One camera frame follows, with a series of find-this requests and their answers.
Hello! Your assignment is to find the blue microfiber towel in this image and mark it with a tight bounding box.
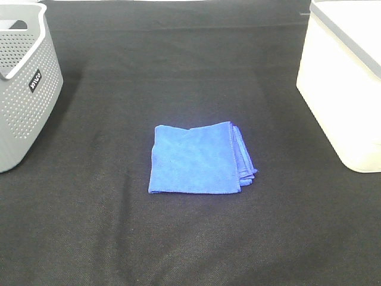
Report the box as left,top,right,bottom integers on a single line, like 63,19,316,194
148,122,257,194

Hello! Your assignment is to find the black fabric table cover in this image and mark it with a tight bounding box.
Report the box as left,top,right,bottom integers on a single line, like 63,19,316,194
1,1,380,285

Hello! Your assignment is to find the white storage bin grey rim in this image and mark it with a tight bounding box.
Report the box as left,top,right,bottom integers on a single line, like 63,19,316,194
296,1,380,173

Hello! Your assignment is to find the grey perforated plastic basket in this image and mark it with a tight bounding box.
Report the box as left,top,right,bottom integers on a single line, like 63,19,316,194
1,2,63,172

